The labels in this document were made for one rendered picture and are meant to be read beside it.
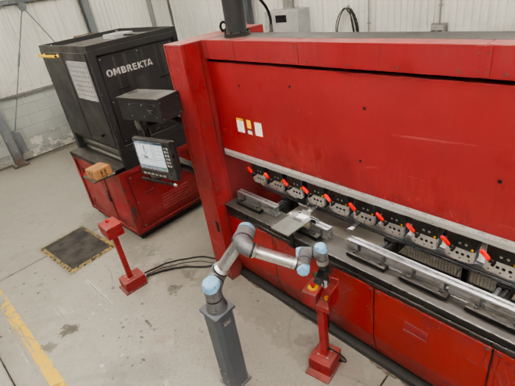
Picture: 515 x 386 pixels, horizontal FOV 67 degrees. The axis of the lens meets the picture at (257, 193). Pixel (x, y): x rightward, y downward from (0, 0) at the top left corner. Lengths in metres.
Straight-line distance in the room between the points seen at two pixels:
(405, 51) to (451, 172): 0.64
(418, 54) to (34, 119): 8.13
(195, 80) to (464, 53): 1.95
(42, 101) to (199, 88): 6.34
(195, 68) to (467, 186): 2.08
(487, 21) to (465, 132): 4.37
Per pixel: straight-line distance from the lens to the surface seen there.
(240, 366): 3.12
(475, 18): 6.38
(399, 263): 2.68
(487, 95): 1.98
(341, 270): 2.88
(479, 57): 1.93
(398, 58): 2.09
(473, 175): 2.13
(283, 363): 3.34
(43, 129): 9.31
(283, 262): 2.32
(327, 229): 2.93
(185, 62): 3.12
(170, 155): 3.27
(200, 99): 3.22
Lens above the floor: 2.67
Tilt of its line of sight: 29 degrees down
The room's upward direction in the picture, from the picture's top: 9 degrees counter-clockwise
